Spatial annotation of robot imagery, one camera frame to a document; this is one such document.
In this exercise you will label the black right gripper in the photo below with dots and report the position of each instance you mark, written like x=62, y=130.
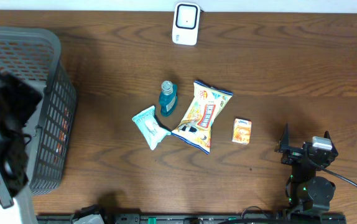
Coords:
x=283, y=145

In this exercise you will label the small orange box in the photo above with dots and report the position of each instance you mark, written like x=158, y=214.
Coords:
x=242, y=131

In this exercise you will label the yellow wet wipes pack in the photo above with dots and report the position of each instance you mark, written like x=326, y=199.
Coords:
x=195, y=126

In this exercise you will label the teal mouthwash bottle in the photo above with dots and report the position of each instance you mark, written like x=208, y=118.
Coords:
x=168, y=98

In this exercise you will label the pale green tissue pack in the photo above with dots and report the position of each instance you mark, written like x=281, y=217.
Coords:
x=149, y=127

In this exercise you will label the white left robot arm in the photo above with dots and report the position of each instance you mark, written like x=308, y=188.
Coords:
x=16, y=204

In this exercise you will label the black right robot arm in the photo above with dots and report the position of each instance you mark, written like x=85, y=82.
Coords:
x=308, y=193

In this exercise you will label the white barcode scanner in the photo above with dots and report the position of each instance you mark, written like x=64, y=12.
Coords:
x=186, y=23

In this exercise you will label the grey plastic shopping basket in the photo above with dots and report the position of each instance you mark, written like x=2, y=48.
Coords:
x=33, y=56

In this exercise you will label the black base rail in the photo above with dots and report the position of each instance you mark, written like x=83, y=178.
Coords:
x=94, y=214

